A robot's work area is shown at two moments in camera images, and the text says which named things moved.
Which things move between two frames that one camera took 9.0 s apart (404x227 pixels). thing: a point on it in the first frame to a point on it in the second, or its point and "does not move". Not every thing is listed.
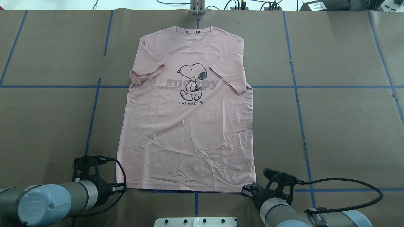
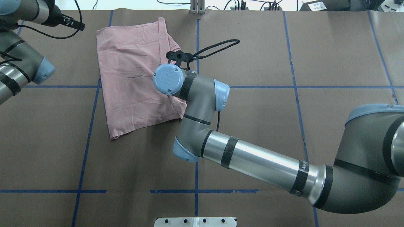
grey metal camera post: x=197 y=7 does not move
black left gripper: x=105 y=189 to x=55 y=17
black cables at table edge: x=270 y=5 does not move
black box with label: x=327 y=5 does not move
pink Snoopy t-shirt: x=187 y=124 to x=129 y=55
